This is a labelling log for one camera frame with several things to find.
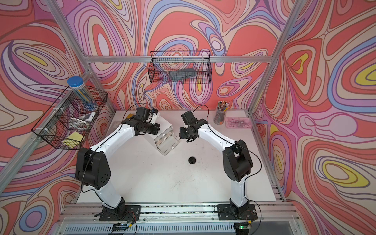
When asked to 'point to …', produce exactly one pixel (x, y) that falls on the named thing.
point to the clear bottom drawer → (167, 143)
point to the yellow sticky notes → (73, 140)
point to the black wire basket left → (67, 123)
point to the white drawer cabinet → (164, 125)
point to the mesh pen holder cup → (222, 106)
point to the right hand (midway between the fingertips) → (184, 138)
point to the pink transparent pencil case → (238, 123)
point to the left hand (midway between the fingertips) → (160, 129)
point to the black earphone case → (192, 160)
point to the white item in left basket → (87, 117)
